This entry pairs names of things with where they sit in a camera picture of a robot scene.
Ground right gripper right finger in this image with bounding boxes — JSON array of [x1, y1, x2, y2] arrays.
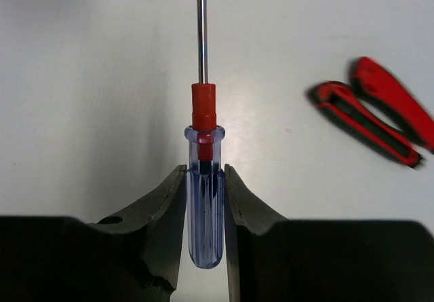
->
[[224, 164, 288, 301]]

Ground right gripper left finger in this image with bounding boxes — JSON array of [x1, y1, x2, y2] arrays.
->
[[90, 165, 187, 295]]

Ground blue handled screwdriver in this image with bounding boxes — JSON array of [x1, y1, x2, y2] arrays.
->
[[184, 0, 225, 269]]

